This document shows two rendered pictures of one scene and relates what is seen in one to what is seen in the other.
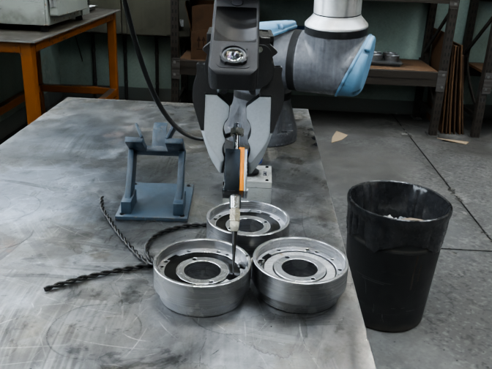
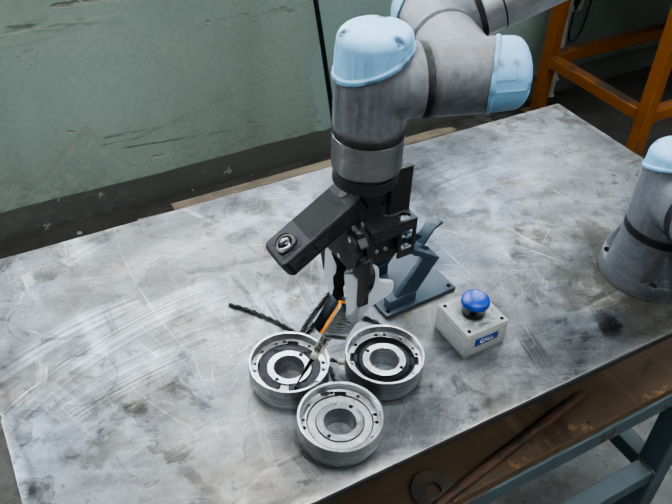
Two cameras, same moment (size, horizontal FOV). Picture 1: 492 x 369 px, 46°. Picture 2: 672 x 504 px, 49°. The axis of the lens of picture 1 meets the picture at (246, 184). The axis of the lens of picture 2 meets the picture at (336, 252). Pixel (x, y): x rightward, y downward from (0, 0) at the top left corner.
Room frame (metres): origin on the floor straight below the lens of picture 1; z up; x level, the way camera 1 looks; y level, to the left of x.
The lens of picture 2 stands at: (0.25, -0.53, 1.56)
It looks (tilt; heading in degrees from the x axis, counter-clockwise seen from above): 40 degrees down; 58
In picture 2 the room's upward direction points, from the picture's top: 2 degrees clockwise
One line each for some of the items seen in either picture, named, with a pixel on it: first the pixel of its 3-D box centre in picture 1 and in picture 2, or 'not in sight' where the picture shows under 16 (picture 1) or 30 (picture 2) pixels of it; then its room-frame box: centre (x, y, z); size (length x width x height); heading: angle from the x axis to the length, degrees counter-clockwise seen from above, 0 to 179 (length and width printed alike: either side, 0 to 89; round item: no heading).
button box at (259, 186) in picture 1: (247, 184); (474, 321); (0.81, 0.00, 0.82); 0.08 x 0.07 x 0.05; 179
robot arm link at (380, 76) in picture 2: not in sight; (374, 81); (0.63, 0.01, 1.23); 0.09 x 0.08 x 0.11; 161
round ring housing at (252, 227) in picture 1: (247, 230); (383, 363); (0.66, 0.00, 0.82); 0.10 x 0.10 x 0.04
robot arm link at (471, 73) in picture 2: not in sight; (464, 68); (0.72, 0.00, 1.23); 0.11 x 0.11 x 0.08; 71
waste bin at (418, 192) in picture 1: (390, 256); not in sight; (1.74, -0.50, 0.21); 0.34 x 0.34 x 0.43
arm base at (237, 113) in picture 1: (261, 112); (656, 245); (1.15, -0.02, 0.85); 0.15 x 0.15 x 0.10
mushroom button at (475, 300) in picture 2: not in sight; (473, 309); (0.81, 0.00, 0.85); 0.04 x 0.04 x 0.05
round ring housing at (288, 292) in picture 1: (299, 274); (339, 425); (0.56, -0.06, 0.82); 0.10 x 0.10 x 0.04
